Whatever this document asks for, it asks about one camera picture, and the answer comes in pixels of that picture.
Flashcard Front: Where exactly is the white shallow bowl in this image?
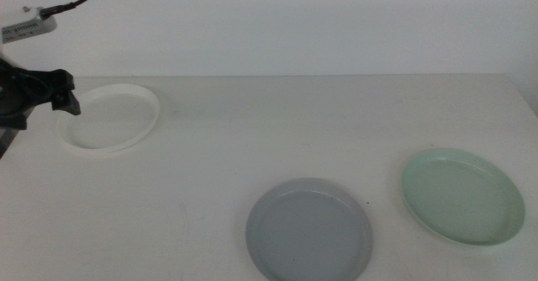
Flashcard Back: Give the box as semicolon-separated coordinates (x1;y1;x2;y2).
56;82;161;155

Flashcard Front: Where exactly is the grey shallow bowl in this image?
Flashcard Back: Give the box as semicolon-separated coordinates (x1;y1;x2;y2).
245;177;374;281

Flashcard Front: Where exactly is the pale green shallow bowl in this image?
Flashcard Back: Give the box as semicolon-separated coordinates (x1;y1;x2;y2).
399;147;526;247

